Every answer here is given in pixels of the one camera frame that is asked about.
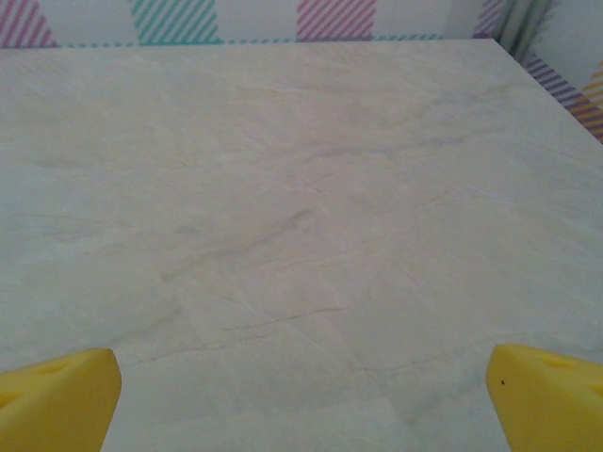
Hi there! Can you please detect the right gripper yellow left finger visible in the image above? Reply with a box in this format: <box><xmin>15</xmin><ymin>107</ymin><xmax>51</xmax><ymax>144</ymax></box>
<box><xmin>0</xmin><ymin>347</ymin><xmax>122</xmax><ymax>452</ymax></box>

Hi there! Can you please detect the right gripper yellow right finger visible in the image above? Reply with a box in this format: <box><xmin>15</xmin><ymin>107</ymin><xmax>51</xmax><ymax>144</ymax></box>
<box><xmin>484</xmin><ymin>343</ymin><xmax>603</xmax><ymax>452</ymax></box>

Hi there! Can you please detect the aluminium frame corner post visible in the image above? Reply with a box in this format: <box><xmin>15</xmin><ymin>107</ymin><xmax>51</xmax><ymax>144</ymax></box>
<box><xmin>498</xmin><ymin>0</ymin><xmax>552</xmax><ymax>60</ymax></box>

